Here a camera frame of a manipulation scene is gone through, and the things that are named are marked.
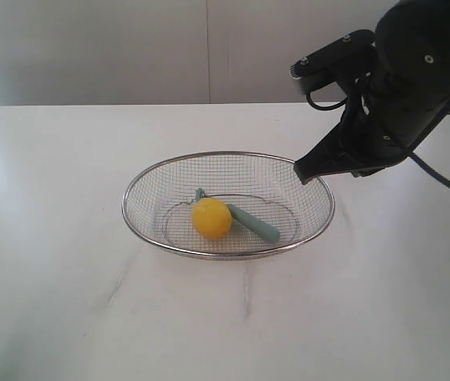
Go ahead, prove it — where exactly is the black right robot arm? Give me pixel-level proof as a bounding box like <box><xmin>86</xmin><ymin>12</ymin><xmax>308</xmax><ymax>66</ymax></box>
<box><xmin>290</xmin><ymin>1</ymin><xmax>450</xmax><ymax>183</ymax></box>

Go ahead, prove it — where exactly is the yellow lemon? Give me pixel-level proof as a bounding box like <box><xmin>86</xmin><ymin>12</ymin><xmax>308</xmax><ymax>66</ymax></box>
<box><xmin>191</xmin><ymin>198</ymin><xmax>233</xmax><ymax>240</ymax></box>

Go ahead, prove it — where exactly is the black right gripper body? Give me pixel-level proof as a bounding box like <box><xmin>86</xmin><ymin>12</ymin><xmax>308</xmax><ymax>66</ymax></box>
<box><xmin>339</xmin><ymin>67</ymin><xmax>450</xmax><ymax>177</ymax></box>

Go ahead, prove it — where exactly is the steel wire mesh basket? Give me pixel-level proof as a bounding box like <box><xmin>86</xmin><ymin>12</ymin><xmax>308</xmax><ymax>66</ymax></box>
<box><xmin>121</xmin><ymin>151</ymin><xmax>335</xmax><ymax>260</ymax></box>

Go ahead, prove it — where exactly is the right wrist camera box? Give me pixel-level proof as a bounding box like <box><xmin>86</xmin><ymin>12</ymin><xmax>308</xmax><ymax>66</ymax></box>
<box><xmin>290</xmin><ymin>29</ymin><xmax>377</xmax><ymax>95</ymax></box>

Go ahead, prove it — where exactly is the teal handled peeler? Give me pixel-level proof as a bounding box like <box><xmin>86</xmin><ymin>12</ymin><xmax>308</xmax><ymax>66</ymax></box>
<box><xmin>194</xmin><ymin>188</ymin><xmax>281</xmax><ymax>244</ymax></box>

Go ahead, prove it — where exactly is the black right camera cable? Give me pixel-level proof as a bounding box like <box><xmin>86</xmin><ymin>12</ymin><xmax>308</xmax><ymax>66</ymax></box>
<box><xmin>306</xmin><ymin>75</ymin><xmax>450</xmax><ymax>199</ymax></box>

